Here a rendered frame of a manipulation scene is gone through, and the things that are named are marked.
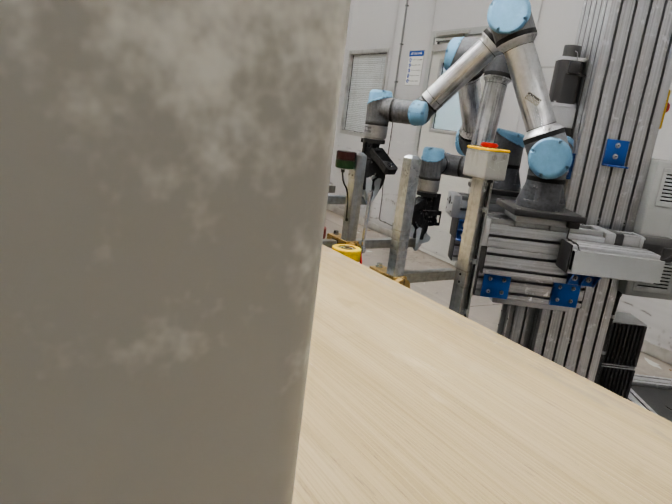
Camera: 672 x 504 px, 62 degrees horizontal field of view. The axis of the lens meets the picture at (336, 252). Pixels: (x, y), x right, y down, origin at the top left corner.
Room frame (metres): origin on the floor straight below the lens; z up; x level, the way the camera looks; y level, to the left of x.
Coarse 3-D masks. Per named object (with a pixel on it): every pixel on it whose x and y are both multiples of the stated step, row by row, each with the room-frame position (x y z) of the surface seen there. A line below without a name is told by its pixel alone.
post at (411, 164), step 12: (408, 156) 1.51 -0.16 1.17; (408, 168) 1.50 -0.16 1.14; (408, 180) 1.49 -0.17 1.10; (408, 192) 1.50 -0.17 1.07; (408, 204) 1.50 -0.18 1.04; (396, 216) 1.51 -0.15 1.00; (408, 216) 1.50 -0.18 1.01; (396, 228) 1.51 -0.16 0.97; (408, 228) 1.51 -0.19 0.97; (396, 240) 1.50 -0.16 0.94; (408, 240) 1.51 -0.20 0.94; (396, 252) 1.49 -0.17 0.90; (396, 264) 1.49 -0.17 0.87
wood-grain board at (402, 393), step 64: (320, 320) 0.92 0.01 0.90; (384, 320) 0.96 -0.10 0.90; (448, 320) 1.00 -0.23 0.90; (320, 384) 0.68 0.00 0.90; (384, 384) 0.71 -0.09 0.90; (448, 384) 0.73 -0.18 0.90; (512, 384) 0.76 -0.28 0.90; (576, 384) 0.78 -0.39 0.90; (320, 448) 0.54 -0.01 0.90; (384, 448) 0.55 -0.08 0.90; (448, 448) 0.57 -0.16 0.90; (512, 448) 0.59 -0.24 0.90; (576, 448) 0.60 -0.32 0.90; (640, 448) 0.62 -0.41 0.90
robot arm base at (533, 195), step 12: (528, 180) 1.78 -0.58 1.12; (540, 180) 1.74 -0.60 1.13; (552, 180) 1.73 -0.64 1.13; (564, 180) 1.76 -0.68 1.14; (528, 192) 1.76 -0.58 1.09; (540, 192) 1.73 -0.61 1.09; (552, 192) 1.73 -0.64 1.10; (516, 204) 1.79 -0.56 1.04; (528, 204) 1.74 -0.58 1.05; (540, 204) 1.72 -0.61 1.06; (552, 204) 1.72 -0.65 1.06; (564, 204) 1.74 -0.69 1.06
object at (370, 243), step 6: (324, 240) 1.71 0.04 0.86; (330, 240) 1.73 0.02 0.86; (360, 240) 1.78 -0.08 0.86; (366, 240) 1.79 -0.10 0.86; (372, 240) 1.81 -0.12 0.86; (378, 240) 1.82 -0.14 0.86; (384, 240) 1.84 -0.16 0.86; (390, 240) 1.85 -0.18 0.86; (414, 240) 1.91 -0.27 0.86; (330, 246) 1.72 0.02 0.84; (366, 246) 1.80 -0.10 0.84; (372, 246) 1.81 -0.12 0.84; (378, 246) 1.82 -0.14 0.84; (384, 246) 1.84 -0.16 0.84; (408, 246) 1.90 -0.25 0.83; (414, 246) 1.91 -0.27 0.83
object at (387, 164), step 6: (372, 150) 1.81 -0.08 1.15; (378, 150) 1.82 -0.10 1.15; (372, 156) 1.81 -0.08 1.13; (378, 156) 1.79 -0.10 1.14; (384, 156) 1.80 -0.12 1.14; (378, 162) 1.78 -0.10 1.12; (384, 162) 1.77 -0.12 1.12; (390, 162) 1.77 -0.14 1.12; (384, 168) 1.75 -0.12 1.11; (390, 168) 1.75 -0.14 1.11; (396, 168) 1.76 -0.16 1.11; (390, 174) 1.76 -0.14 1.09
